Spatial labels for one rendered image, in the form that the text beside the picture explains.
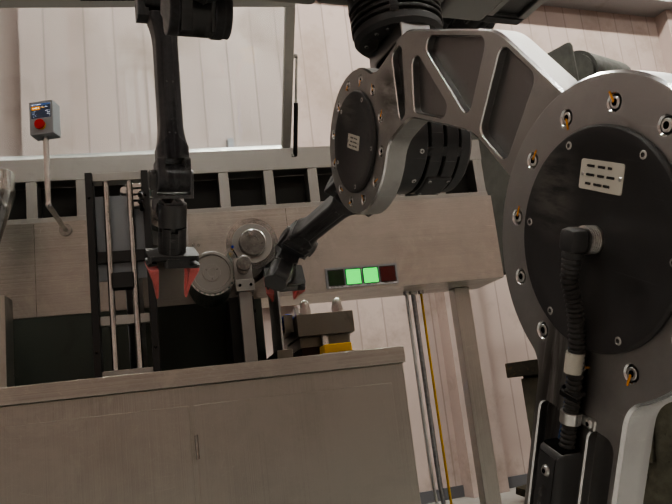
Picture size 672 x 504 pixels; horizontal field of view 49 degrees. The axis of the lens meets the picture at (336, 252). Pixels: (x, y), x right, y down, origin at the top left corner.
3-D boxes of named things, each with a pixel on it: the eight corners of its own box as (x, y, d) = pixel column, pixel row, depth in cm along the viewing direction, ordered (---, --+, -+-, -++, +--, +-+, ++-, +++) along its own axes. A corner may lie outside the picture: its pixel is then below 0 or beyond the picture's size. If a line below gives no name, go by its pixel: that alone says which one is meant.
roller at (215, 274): (191, 295, 201) (188, 253, 204) (191, 308, 226) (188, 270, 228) (235, 291, 204) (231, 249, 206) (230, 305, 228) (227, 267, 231)
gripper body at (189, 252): (144, 256, 153) (144, 222, 151) (193, 255, 157) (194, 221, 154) (148, 266, 147) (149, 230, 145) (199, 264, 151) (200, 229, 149)
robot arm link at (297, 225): (391, 188, 147) (344, 160, 144) (380, 212, 144) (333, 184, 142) (318, 243, 185) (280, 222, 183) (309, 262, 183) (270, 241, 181)
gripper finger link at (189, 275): (159, 292, 156) (159, 250, 154) (193, 290, 159) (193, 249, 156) (164, 303, 150) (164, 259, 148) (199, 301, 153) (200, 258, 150)
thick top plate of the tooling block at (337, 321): (298, 336, 201) (296, 314, 202) (281, 349, 239) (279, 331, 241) (355, 331, 204) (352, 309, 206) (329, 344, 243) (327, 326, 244)
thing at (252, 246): (244, 258, 204) (235, 233, 205) (244, 259, 206) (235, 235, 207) (269, 249, 206) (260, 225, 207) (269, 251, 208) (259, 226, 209)
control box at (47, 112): (26, 133, 204) (25, 100, 205) (38, 141, 210) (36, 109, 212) (51, 130, 203) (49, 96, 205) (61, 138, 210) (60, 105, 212)
